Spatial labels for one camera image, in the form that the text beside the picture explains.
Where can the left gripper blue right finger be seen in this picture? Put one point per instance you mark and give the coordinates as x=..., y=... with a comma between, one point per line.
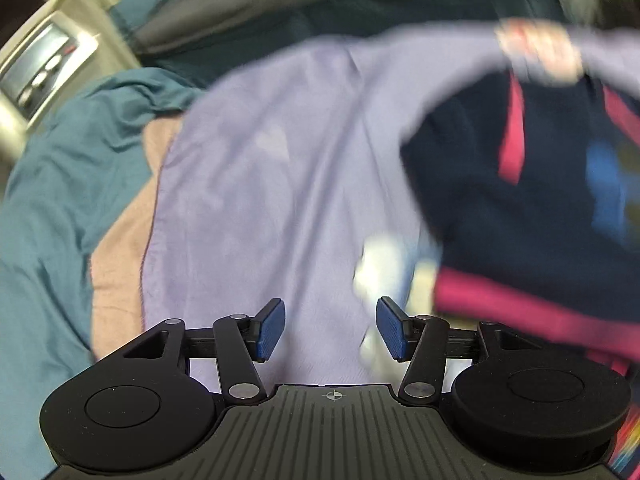
x=419, y=340

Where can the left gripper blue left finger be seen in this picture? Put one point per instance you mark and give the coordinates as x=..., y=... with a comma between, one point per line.
x=240, y=343

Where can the navy Minnie Mouse shirt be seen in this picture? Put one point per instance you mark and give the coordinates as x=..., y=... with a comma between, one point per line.
x=533, y=192

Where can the purple floral bed sheet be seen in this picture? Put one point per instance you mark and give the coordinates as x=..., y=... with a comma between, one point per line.
x=285, y=180

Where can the teal blanket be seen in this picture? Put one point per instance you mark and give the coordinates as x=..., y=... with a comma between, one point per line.
x=73, y=181

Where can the dark grey pillow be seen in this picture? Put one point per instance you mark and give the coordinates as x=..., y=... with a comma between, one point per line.
x=201, y=40

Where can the white bedside appliance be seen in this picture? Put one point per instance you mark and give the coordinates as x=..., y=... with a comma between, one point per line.
x=64, y=46

